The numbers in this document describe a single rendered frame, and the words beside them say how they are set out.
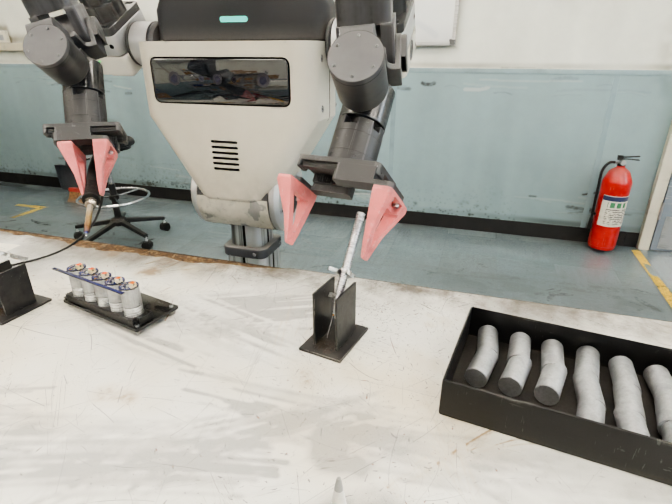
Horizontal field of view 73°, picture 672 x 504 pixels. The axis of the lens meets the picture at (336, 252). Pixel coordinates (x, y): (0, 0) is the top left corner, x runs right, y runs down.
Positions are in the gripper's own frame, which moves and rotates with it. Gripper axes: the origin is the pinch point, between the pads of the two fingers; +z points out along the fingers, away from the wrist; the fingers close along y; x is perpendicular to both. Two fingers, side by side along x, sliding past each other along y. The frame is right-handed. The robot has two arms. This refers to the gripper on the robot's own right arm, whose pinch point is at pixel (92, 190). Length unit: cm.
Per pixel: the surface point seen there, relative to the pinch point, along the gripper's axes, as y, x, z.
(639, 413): 54, -36, 35
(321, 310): 28.8, -16.2, 21.8
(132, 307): 5.5, -8.0, 18.2
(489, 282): 149, 138, 25
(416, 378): 37, -23, 31
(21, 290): -10.6, 1.2, 13.6
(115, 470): 6.3, -26.5, 32.9
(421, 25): 144, 156, -127
